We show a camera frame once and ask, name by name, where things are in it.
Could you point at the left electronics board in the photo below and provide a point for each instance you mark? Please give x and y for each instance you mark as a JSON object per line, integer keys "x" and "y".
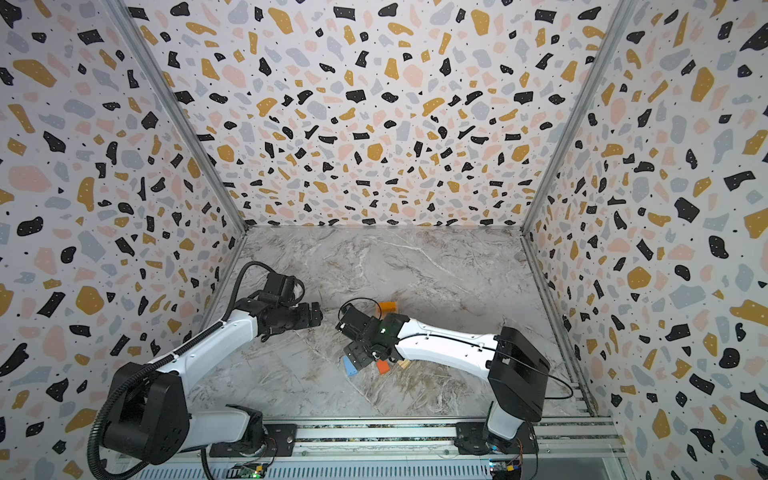
{"x": 252, "y": 470}

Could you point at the orange wood block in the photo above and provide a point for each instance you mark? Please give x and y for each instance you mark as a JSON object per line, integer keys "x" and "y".
{"x": 387, "y": 307}

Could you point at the red-orange wood block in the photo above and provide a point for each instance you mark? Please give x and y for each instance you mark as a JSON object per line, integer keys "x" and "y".
{"x": 383, "y": 366}

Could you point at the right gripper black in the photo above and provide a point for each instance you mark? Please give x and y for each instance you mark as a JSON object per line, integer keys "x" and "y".
{"x": 359, "y": 348}

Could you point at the electronics board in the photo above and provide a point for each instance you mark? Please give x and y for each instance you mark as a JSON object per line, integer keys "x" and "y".
{"x": 252, "y": 470}
{"x": 506, "y": 469}

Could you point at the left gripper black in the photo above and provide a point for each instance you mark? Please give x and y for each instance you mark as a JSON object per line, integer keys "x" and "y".
{"x": 304, "y": 319}

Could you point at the corner aluminium profile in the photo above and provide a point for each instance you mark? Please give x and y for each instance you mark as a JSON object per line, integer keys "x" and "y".
{"x": 120, "y": 16}
{"x": 604, "y": 54}

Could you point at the right electronics board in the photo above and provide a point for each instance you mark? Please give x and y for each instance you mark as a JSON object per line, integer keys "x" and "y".
{"x": 506, "y": 469}

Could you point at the blue wood block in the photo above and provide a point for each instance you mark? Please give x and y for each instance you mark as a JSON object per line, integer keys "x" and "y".
{"x": 349, "y": 367}

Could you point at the right corner aluminium profile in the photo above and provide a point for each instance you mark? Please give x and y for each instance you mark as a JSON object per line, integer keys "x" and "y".
{"x": 604, "y": 54}

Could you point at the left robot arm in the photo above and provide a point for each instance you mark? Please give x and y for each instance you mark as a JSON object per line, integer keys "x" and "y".
{"x": 147, "y": 414}

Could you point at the left corner aluminium profile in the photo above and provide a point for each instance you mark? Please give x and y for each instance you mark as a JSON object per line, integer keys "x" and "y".
{"x": 120, "y": 16}

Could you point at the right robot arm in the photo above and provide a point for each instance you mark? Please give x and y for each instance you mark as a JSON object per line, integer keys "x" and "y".
{"x": 516, "y": 371}

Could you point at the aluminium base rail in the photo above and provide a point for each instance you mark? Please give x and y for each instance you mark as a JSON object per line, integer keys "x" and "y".
{"x": 424, "y": 448}

